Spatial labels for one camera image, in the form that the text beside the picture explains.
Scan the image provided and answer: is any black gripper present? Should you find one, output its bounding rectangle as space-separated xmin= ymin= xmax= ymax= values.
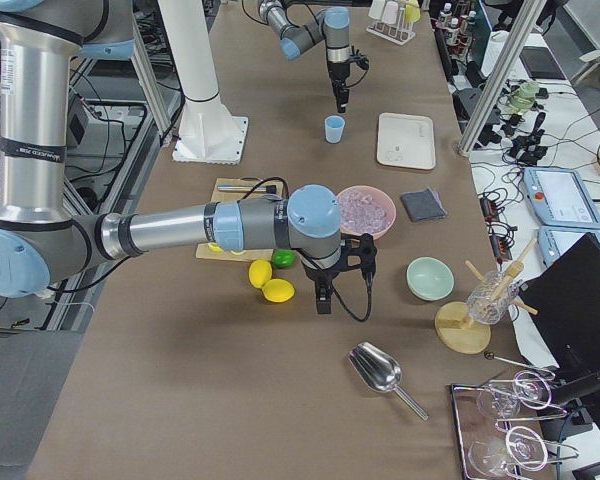
xmin=302 ymin=257 xmax=341 ymax=314
xmin=327 ymin=61 xmax=350 ymax=112

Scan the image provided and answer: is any light blue plastic cup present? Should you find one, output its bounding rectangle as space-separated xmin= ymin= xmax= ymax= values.
xmin=324 ymin=115 xmax=346 ymax=144

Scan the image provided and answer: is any white cup on rack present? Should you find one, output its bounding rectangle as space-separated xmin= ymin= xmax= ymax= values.
xmin=368 ymin=0 xmax=385 ymax=20

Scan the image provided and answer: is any pink bowl of ice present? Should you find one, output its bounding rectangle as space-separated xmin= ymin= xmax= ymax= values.
xmin=337 ymin=185 xmax=396 ymax=240

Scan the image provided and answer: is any pink cup on rack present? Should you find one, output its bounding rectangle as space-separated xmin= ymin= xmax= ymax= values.
xmin=381 ymin=0 xmax=400 ymax=25

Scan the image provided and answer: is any metal ice scoop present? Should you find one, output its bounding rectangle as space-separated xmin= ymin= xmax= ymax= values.
xmin=348 ymin=342 xmax=429 ymax=421

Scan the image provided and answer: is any yellow cup on rack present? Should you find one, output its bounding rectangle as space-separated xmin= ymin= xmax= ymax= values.
xmin=404 ymin=0 xmax=421 ymax=23

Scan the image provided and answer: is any yellow lemon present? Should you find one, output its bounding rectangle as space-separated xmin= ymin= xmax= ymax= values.
xmin=262 ymin=278 xmax=295 ymax=303
xmin=248 ymin=259 xmax=273 ymax=289

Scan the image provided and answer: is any green lime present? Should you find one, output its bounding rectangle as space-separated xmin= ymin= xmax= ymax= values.
xmin=271 ymin=249 xmax=296 ymax=269

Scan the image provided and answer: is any cream rabbit tray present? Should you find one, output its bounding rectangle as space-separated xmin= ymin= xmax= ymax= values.
xmin=376 ymin=112 xmax=436 ymax=170

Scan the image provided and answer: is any mint green bowl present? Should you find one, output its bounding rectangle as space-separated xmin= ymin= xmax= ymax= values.
xmin=406 ymin=257 xmax=455 ymax=301

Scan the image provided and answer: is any steel muddler black tip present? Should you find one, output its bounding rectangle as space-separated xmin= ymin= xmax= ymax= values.
xmin=216 ymin=185 xmax=277 ymax=194

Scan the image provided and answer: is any wooden cutting board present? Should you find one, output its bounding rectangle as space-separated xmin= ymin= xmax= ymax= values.
xmin=196 ymin=177 xmax=284 ymax=262

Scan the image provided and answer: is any grey folded cloth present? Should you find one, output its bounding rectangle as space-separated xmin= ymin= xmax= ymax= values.
xmin=400 ymin=188 xmax=448 ymax=222

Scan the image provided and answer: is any wooden glass stand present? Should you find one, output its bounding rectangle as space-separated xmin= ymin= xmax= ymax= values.
xmin=435 ymin=237 xmax=538 ymax=354

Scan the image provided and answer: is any clear textured glass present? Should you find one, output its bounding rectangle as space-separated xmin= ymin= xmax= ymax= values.
xmin=467 ymin=271 xmax=521 ymax=325

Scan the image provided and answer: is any blue teach pendant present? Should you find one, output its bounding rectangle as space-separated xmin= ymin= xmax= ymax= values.
xmin=523 ymin=167 xmax=600 ymax=230
xmin=537 ymin=225 xmax=600 ymax=268

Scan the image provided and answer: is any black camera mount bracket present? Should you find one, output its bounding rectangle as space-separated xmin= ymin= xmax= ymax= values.
xmin=338 ymin=233 xmax=377 ymax=284

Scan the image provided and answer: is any white wire cup rack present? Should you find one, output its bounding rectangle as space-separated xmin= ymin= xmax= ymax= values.
xmin=366 ymin=0 xmax=415 ymax=46

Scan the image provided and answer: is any aluminium frame post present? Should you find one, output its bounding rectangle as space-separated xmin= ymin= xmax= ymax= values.
xmin=458 ymin=0 xmax=546 ymax=157

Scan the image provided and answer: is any wire wine glass rack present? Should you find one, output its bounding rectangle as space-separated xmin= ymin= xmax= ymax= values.
xmin=449 ymin=370 xmax=579 ymax=479

